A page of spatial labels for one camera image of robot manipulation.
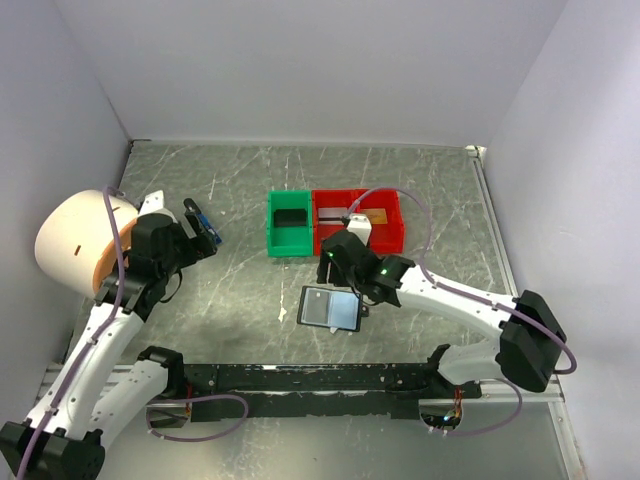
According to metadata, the gold VIP card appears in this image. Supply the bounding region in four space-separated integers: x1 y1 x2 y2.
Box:
363 208 388 225

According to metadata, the red bin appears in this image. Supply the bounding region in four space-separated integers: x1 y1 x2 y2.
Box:
311 189 358 256
355 190 405 254

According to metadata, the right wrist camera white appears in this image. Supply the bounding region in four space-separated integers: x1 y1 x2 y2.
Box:
346 213 372 246

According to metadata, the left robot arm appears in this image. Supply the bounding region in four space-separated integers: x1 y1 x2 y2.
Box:
1 210 220 479

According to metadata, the silver VIP card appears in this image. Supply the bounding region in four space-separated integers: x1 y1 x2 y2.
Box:
317 207 348 225

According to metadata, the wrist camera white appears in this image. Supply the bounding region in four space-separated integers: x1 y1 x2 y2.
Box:
346 213 372 246
138 190 177 223

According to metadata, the white and orange cylinder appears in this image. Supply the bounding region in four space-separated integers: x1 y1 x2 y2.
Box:
34 190 116 298

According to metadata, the aluminium rail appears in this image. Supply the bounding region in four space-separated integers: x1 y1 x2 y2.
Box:
34 363 565 404

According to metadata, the black card in holder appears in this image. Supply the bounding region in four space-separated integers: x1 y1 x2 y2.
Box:
301 289 330 325

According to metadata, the green bin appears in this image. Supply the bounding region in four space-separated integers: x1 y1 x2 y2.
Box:
266 190 313 257

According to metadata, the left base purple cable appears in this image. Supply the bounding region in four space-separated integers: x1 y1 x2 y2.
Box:
144 394 249 442

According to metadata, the red bin right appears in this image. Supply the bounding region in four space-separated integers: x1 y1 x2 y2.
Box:
355 190 405 254

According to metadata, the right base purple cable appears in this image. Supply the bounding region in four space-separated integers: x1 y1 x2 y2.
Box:
427 377 524 437

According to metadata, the blue and black tool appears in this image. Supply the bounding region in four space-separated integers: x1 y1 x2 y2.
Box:
183 198 222 247

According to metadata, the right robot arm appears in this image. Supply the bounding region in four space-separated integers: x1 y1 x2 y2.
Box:
318 230 566 398

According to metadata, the black leather card holder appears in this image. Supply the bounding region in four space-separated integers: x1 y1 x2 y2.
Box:
296 286 369 333

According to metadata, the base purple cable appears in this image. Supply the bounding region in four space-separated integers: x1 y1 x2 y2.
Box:
427 377 524 437
144 394 249 442

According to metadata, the red bin left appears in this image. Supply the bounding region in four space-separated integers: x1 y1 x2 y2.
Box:
311 189 358 256

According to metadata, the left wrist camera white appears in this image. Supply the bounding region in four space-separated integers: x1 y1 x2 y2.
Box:
138 190 177 223

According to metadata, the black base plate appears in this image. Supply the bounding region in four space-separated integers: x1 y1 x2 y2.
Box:
144 362 489 421

